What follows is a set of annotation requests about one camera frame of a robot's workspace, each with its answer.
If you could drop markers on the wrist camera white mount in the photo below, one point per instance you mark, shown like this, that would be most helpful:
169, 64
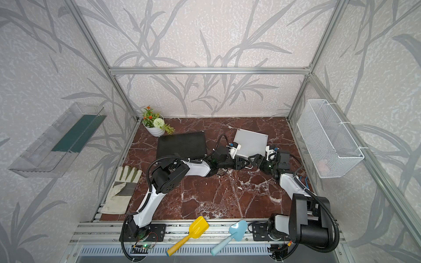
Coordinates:
271, 153
234, 148

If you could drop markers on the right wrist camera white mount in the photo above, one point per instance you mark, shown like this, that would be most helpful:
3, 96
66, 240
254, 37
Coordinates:
271, 153

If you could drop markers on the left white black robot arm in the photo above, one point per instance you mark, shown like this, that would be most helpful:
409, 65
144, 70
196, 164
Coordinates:
164, 175

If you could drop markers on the blue garden fork wooden handle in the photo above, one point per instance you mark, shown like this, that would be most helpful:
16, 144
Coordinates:
306, 182

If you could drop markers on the black poker set case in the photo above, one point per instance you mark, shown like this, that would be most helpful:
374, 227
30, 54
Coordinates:
187, 145

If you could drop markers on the potted plant white pot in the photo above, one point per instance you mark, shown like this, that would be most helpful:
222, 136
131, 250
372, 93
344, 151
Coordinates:
155, 123

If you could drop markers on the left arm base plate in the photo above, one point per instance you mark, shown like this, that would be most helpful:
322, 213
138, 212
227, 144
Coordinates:
150, 233

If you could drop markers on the silver poker set case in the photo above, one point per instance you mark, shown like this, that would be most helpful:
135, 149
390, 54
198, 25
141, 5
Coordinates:
250, 143

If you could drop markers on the aluminium front rail frame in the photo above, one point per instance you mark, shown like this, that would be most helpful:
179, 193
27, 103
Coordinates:
108, 232

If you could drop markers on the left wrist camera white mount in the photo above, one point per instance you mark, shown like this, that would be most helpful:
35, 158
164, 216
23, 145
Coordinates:
234, 148

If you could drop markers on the light blue toy trowel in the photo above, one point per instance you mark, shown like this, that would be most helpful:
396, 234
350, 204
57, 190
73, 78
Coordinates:
237, 231

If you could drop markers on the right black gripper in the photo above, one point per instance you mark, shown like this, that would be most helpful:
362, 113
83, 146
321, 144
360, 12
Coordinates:
257, 160

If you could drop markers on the yellow toy shovel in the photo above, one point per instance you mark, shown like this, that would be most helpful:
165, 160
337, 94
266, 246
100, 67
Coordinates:
196, 229

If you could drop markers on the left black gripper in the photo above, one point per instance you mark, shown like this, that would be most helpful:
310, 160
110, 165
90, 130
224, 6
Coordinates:
238, 167

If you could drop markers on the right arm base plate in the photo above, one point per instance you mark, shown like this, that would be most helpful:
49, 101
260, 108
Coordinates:
264, 231

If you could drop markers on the clear plastic wall shelf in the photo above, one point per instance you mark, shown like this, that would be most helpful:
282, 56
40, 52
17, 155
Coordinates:
52, 154

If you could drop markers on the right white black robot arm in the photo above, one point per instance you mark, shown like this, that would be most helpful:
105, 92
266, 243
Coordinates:
310, 221

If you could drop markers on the white wire mesh basket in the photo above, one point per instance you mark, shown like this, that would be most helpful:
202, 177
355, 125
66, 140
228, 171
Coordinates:
331, 146

